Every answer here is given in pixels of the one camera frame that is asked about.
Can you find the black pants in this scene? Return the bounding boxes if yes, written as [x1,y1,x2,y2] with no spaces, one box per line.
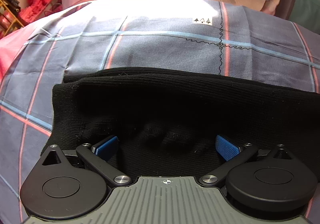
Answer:
[47,68,319,177]

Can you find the plaid purple bedsheet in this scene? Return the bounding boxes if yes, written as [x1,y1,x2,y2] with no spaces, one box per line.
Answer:
[1,0,319,223]

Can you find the wooden shelf rack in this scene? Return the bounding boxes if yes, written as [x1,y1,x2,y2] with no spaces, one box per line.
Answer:
[0,0,28,38]

